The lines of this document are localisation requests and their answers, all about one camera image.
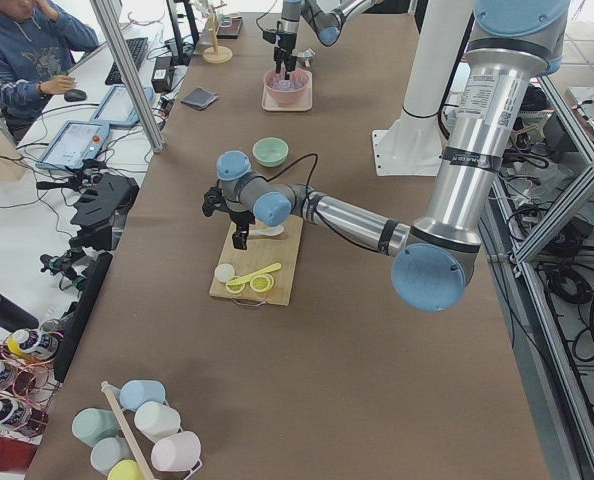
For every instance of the black water bottle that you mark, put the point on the black water bottle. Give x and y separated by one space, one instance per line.
13 317

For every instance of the person in blue hoodie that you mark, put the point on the person in blue hoodie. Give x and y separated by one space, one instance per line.
37 40

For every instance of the near teach pendant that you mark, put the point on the near teach pendant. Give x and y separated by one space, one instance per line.
75 143

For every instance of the beige tray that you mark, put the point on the beige tray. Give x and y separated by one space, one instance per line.
284 101

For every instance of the light blue cup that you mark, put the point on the light blue cup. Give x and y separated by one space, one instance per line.
134 393

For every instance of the mint green cup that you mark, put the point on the mint green cup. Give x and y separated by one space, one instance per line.
92 425

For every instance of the black computer mouse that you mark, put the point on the black computer mouse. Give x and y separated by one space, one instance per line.
75 95

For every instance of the wooden mug tree stand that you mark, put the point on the wooden mug tree stand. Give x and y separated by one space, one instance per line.
216 53

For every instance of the green bowl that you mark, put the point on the green bowl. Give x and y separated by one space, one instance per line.
270 151

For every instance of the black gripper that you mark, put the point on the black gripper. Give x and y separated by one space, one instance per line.
286 41
241 218

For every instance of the white toy bun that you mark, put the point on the white toy bun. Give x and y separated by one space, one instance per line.
224 272

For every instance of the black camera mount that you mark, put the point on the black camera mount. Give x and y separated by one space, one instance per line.
105 200

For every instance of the copper wire basket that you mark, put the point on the copper wire basket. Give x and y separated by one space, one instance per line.
27 390

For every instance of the yellow cup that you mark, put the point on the yellow cup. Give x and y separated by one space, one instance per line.
126 470

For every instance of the white plastic spoon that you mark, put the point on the white plastic spoon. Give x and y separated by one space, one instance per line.
267 232

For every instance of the wooden rack handle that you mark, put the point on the wooden rack handle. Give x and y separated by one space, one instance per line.
108 391

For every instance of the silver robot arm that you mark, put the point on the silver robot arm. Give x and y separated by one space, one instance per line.
326 25
473 63

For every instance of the dark wooden tray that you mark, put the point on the dark wooden tray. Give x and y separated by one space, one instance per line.
229 27

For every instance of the far teach pendant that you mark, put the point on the far teach pendant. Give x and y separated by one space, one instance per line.
116 109

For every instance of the pink bowl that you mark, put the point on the pink bowl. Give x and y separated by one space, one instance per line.
298 79

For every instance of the yellow paint bottle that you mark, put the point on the yellow paint bottle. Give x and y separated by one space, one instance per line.
36 343

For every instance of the wooden cutting board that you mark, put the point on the wooden cutting board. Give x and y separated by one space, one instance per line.
262 252

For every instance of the aluminium frame post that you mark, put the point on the aluminium frame post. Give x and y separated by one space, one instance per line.
108 22

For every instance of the white wire cup rack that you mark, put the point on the white wire cup rack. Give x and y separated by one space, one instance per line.
146 445

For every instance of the lemon slice under knife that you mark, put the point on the lemon slice under knife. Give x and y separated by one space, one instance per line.
235 289

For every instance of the pink cup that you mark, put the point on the pink cup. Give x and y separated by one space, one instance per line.
178 452

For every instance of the black monitor bar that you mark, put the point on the black monitor bar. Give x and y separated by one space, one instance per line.
74 333

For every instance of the pale grey cup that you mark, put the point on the pale grey cup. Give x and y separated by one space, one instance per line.
107 452

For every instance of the white cup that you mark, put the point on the white cup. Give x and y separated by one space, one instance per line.
157 421

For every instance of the teach pendant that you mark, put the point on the teach pendant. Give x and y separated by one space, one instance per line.
116 109
75 143

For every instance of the small metal scoop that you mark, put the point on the small metal scoop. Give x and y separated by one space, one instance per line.
305 58

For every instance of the dark folded cloth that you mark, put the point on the dark folded cloth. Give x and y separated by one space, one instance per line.
199 99

